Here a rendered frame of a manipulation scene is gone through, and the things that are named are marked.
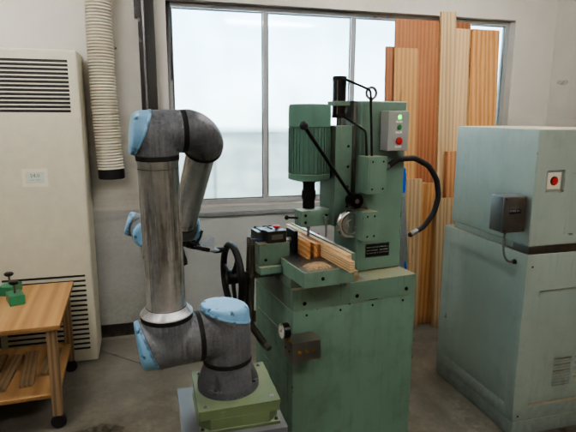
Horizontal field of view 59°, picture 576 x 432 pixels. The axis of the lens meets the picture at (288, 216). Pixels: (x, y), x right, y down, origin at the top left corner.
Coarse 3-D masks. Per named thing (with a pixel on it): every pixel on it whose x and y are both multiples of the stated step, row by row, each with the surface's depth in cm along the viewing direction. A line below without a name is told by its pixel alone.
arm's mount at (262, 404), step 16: (256, 368) 172; (272, 384) 162; (208, 400) 153; (240, 400) 153; (256, 400) 153; (272, 400) 153; (208, 416) 148; (224, 416) 150; (240, 416) 151; (256, 416) 152; (272, 416) 155
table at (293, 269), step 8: (288, 256) 207; (296, 256) 208; (312, 256) 208; (320, 256) 208; (280, 264) 207; (288, 264) 200; (296, 264) 197; (304, 264) 197; (256, 272) 207; (264, 272) 203; (272, 272) 204; (280, 272) 206; (288, 272) 200; (296, 272) 193; (304, 272) 187; (312, 272) 187; (320, 272) 188; (328, 272) 190; (336, 272) 191; (344, 272) 192; (296, 280) 194; (304, 280) 187; (312, 280) 188; (320, 280) 189; (328, 280) 191; (336, 280) 192; (344, 280) 193; (352, 280) 195; (304, 288) 187
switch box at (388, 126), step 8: (384, 112) 208; (392, 112) 206; (400, 112) 207; (408, 112) 209; (384, 120) 209; (392, 120) 207; (400, 120) 208; (408, 120) 210; (384, 128) 209; (392, 128) 207; (408, 128) 210; (384, 136) 210; (392, 136) 208; (400, 136) 209; (384, 144) 210; (392, 144) 209; (400, 144) 210
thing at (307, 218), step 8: (296, 208) 219; (304, 208) 219; (320, 208) 219; (328, 208) 219; (296, 216) 219; (304, 216) 214; (312, 216) 216; (320, 216) 217; (296, 224) 219; (304, 224) 215; (312, 224) 217; (320, 224) 218; (328, 224) 220
